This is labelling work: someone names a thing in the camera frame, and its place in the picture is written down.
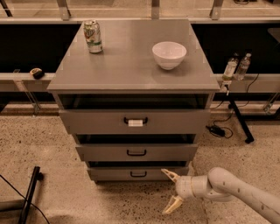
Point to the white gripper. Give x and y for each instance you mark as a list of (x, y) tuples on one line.
[(184, 186)]

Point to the grey bottom drawer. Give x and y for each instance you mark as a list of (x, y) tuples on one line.
[(126, 174)]

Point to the grey drawer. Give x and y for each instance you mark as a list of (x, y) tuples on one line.
[(131, 121), (136, 152), (126, 174)]

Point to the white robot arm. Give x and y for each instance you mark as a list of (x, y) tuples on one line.
[(221, 185)]

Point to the grey middle drawer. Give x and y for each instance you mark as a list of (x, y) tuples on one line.
[(136, 152)]

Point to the grey drawer cabinet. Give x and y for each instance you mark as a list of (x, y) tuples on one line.
[(126, 76)]

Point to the grey top drawer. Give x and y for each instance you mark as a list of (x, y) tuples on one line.
[(131, 121)]

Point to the black power adapter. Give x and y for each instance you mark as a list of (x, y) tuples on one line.
[(216, 130)]

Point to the black stand leg right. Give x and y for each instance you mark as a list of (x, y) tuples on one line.
[(249, 137)]

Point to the black stand leg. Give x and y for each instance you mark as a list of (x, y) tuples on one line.
[(35, 177), (249, 137)]

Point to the clear bottle green label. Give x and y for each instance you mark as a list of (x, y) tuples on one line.
[(230, 69)]

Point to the white ceramic bowl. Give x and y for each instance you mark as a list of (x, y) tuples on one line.
[(168, 55)]

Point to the black stand leg left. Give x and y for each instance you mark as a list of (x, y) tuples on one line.
[(35, 177)]

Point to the clear plastic water bottle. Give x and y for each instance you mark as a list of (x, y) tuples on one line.
[(243, 67)]

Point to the small black yellow object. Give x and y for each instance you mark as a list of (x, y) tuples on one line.
[(37, 73)]

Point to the green soda can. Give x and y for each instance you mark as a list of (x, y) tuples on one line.
[(93, 36)]

